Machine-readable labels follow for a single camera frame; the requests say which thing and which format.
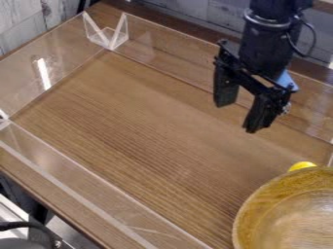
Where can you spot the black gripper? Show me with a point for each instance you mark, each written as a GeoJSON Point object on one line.
{"type": "Point", "coordinates": [259, 68]}

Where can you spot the yellow lemon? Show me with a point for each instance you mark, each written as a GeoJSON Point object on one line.
{"type": "Point", "coordinates": [302, 165]}

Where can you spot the brown wooden bowl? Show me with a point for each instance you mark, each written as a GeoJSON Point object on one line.
{"type": "Point", "coordinates": [288, 214]}

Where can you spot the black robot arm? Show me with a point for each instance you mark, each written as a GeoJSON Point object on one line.
{"type": "Point", "coordinates": [282, 9]}

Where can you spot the clear acrylic corner bracket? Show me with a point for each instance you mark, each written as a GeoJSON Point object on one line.
{"type": "Point", "coordinates": [108, 37]}

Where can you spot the black table frame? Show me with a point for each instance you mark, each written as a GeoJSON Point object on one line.
{"type": "Point", "coordinates": [38, 227]}

